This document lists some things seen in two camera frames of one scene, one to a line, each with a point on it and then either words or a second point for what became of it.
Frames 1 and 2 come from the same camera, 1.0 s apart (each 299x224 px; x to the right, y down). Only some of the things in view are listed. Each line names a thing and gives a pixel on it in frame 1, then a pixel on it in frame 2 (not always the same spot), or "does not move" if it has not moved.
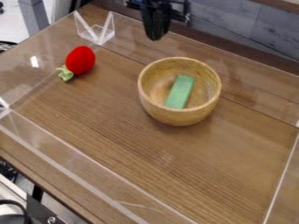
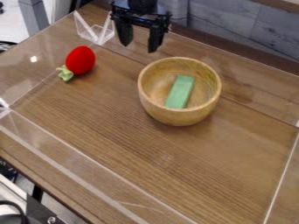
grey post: x=33 y=15 does not move
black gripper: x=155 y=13 to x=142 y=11
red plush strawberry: x=79 y=62 does not move
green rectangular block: x=180 y=91 does not move
